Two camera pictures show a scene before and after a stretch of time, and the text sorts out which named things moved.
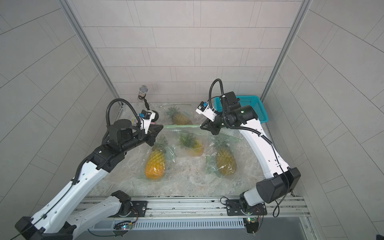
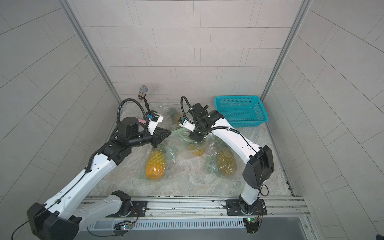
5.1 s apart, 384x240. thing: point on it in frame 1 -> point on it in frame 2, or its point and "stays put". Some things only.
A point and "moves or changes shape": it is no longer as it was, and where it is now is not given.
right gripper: (214, 126) -> (198, 137)
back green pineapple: (178, 118) stays put
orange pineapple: (188, 141) moves or changes shape
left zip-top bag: (157, 163) stays put
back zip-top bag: (177, 114) stays put
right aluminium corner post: (285, 48) stays put
